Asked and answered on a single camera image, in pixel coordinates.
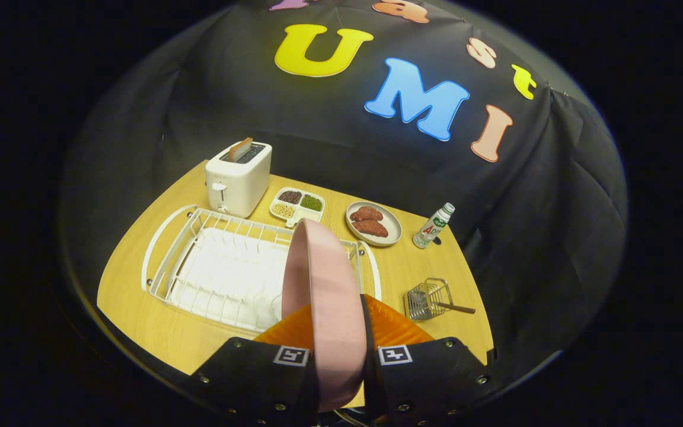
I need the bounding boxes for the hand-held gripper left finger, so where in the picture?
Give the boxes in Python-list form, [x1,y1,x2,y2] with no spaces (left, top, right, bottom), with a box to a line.
[190,304,321,427]

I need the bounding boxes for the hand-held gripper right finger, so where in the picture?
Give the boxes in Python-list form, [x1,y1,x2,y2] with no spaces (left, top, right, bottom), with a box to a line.
[359,294,493,427]

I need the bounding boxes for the metal wire basket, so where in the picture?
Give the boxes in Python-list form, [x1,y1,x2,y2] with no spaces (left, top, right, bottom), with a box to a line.
[405,278,455,321]

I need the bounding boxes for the wooden handle metal spoon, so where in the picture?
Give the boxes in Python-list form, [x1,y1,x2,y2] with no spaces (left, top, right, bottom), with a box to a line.
[430,301,476,315]

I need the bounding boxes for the pink plate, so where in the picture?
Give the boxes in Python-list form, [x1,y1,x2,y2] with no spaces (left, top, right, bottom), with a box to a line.
[281,218,368,413]

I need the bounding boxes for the white wire dish rack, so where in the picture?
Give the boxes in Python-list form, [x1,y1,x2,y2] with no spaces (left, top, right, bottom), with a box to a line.
[141,205,382,334]

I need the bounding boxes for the beige plate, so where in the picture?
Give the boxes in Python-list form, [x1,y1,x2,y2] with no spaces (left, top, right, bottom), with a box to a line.
[346,201,403,247]

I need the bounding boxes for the white drip tray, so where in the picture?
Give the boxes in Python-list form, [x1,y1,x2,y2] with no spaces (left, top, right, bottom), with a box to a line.
[170,228,295,330]

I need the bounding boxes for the white drink bottle green cap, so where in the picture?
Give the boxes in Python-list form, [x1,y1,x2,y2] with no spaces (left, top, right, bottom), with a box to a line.
[412,202,455,249]

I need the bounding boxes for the white divided bean tray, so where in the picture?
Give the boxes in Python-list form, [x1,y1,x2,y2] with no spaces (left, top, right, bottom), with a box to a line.
[269,187,325,228]

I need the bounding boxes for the white toaster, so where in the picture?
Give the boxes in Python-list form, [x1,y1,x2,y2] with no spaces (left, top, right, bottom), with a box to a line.
[205,141,273,219]

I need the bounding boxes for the toast bread slice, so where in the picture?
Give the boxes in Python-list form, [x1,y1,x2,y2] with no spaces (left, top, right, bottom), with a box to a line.
[227,138,254,162]

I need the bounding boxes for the black backdrop cloth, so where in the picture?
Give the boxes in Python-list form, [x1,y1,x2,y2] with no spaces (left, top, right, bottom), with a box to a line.
[60,0,628,380]

